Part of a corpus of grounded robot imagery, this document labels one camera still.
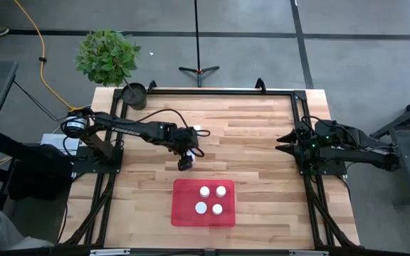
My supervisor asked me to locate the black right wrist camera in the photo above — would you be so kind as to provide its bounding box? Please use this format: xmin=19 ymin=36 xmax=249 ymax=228
xmin=298 ymin=122 xmax=313 ymax=139

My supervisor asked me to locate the orange pill bottle white cap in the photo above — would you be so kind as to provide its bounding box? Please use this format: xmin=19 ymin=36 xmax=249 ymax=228
xmin=194 ymin=201 xmax=209 ymax=215

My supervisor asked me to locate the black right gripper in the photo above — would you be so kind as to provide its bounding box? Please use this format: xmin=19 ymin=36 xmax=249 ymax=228
xmin=275 ymin=122 xmax=317 ymax=171

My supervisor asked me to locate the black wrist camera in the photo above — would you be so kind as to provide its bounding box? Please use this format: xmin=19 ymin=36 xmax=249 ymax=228
xmin=298 ymin=122 xmax=313 ymax=139
xmin=177 ymin=159 xmax=194 ymax=172

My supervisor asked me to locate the black bag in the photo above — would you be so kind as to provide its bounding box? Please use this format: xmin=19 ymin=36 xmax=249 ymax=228
xmin=7 ymin=144 xmax=75 ymax=202

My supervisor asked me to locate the green potted plant black pot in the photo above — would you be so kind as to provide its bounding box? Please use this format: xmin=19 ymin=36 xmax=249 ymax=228
xmin=75 ymin=28 xmax=148 ymax=111

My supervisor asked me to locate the red translucent plastic basket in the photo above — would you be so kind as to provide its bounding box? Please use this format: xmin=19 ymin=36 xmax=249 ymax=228
xmin=170 ymin=178 xmax=237 ymax=228

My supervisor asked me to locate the black tripod stand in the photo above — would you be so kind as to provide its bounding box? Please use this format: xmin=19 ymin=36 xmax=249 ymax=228
xmin=178 ymin=0 xmax=221 ymax=88

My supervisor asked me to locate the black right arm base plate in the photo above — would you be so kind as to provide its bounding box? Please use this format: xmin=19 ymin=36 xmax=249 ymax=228
xmin=295 ymin=156 xmax=348 ymax=177

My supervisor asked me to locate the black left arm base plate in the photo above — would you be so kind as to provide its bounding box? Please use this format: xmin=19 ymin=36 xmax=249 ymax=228
xmin=70 ymin=144 xmax=125 ymax=174

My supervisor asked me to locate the dark grey metal cart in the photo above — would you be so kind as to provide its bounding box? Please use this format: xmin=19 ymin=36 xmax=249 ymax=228
xmin=369 ymin=90 xmax=410 ymax=201

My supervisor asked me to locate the white power box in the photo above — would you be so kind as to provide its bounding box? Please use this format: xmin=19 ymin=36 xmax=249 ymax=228
xmin=40 ymin=132 xmax=82 ymax=158

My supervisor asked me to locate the black aluminium table frame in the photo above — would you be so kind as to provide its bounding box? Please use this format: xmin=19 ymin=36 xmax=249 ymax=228
xmin=58 ymin=78 xmax=361 ymax=256

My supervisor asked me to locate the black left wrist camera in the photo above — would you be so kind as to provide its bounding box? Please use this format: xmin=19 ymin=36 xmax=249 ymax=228
xmin=177 ymin=159 xmax=194 ymax=172

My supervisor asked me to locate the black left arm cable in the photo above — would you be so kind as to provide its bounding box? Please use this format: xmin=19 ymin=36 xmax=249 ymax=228
xmin=135 ymin=107 xmax=211 ymax=158

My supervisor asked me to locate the thin black floor cable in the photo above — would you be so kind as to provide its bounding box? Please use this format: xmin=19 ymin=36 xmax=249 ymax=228
xmin=12 ymin=80 xmax=63 ymax=124

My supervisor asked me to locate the yellow extension cable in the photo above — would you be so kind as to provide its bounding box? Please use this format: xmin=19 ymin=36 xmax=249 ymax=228
xmin=12 ymin=0 xmax=85 ymax=112

